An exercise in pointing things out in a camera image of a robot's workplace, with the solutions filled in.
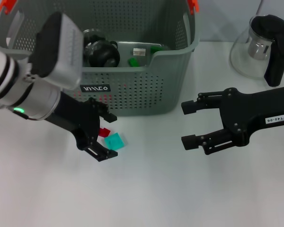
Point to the grey perforated storage bin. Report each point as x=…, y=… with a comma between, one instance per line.
x=144, y=94

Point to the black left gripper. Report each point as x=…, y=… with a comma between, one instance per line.
x=80, y=118

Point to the teal square block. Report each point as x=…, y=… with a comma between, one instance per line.
x=114, y=142

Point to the bright green block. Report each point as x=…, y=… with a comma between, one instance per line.
x=156, y=49

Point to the white ridged block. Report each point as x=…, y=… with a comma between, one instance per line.
x=139, y=52

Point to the dark green block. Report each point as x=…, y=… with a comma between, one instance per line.
x=133, y=62

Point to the dark red long block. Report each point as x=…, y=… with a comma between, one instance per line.
x=105, y=132

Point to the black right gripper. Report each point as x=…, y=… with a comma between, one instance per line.
x=246, y=111

